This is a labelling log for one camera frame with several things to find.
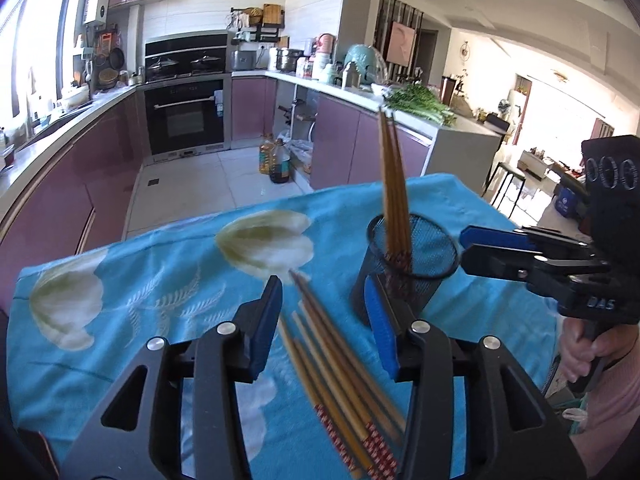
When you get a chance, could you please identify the kitchen window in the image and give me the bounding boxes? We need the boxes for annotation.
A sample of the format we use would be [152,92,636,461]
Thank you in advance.
[0,0,81,126]

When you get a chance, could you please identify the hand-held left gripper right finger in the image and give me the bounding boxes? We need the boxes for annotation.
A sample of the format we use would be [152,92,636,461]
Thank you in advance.
[364,276,588,480]

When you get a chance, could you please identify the pink wall picture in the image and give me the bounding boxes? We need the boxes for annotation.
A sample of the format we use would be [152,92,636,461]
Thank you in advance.
[389,21,417,67]

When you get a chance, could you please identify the pink base cabinets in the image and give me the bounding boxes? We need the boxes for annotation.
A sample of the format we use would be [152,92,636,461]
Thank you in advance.
[0,72,501,311]

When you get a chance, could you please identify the blue floral tablecloth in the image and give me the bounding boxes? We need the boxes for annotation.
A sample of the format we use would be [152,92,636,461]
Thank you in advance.
[10,172,561,480]

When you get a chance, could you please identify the cooking pot with glass lid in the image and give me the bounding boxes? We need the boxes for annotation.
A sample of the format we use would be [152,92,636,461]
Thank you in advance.
[190,54,223,73]
[147,57,178,78]

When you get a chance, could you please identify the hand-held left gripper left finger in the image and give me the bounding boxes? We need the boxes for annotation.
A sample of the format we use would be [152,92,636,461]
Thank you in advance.
[60,275,286,480]

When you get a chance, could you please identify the bundle of wooden chopsticks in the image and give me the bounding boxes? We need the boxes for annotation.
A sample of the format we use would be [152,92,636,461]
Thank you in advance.
[277,269,407,478]

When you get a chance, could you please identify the dark oil bottle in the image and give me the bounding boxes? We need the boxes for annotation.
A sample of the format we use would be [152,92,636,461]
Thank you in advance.
[269,139,293,184]

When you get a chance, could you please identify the person's right forearm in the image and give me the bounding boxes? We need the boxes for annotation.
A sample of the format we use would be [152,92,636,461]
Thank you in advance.
[569,345,640,473]

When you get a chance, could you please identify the yellow oil bottle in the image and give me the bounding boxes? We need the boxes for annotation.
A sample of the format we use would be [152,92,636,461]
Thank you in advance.
[258,133,277,175]

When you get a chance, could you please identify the green leafy vegetables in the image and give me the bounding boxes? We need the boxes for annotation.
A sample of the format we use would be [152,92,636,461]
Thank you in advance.
[385,84,458,127]

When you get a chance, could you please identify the teal kitchen appliance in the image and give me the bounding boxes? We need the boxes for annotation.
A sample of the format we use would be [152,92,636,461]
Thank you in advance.
[344,44,388,86]

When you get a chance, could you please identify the blue bin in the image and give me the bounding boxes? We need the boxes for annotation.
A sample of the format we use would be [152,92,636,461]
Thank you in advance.
[554,187,581,218]

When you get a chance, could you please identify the black stool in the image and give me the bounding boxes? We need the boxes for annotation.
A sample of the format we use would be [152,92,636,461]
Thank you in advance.
[482,162,528,211]

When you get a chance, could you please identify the black mesh holder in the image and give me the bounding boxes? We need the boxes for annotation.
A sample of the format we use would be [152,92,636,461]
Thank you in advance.
[350,212,460,328]

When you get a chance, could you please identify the black wall rack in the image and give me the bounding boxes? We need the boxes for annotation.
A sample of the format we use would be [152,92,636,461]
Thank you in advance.
[231,4,286,43]

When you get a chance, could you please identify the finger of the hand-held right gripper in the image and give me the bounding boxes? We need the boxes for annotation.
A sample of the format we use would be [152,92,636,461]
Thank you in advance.
[461,243,612,282]
[459,225,596,261]

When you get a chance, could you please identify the red-tipped wooden chopstick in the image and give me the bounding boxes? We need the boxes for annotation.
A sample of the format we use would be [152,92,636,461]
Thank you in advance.
[384,112,405,261]
[378,109,398,261]
[390,117,412,261]

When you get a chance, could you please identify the steel stock pot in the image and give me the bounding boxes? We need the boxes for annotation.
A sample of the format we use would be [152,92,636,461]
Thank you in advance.
[275,47,303,73]

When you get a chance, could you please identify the black integrated stove oven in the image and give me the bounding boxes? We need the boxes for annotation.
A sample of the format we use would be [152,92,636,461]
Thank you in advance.
[142,32,233,163]

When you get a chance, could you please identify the person's right hand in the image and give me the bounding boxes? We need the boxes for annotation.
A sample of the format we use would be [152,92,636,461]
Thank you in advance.
[556,316,609,382]

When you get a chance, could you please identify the clear plastic bag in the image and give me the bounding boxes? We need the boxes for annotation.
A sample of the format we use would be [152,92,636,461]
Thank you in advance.
[290,140,313,171]

